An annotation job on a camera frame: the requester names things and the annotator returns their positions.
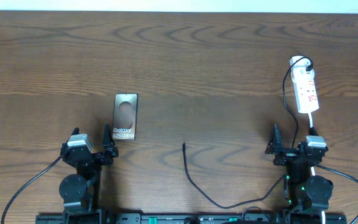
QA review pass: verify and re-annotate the Galaxy S25 Ultra smartphone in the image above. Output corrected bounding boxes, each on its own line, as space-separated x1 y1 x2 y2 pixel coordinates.
112 93 139 141

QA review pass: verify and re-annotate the black USB charging cable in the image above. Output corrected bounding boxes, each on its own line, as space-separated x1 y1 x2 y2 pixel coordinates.
182 55 314 210

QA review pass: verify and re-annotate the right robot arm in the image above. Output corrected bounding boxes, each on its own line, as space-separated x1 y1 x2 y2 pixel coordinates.
265 125 334 223

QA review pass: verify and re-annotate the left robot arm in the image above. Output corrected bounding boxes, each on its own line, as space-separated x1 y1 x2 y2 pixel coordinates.
59 124 119 223

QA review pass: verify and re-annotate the white power strip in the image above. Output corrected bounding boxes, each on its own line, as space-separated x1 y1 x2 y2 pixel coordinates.
290 55 319 114

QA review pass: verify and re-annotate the white power strip cord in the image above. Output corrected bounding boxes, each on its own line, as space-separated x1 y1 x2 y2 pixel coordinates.
308 113 326 224

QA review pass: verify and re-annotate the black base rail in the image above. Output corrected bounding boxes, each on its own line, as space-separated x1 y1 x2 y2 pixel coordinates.
35 212 347 224

